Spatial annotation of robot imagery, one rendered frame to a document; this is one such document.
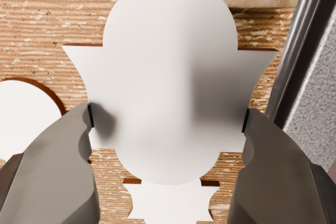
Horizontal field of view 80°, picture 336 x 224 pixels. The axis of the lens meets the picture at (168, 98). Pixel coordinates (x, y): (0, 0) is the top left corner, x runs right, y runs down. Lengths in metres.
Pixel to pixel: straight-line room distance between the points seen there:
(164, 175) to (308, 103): 0.18
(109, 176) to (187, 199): 0.10
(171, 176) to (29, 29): 0.17
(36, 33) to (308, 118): 0.29
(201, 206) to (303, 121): 0.17
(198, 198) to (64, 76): 0.21
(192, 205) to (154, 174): 0.15
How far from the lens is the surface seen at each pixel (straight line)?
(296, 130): 0.29
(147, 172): 0.16
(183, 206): 0.30
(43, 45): 0.22
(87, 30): 0.19
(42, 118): 0.24
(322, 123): 0.30
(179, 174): 0.16
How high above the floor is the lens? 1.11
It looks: 62 degrees down
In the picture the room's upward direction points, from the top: 177 degrees counter-clockwise
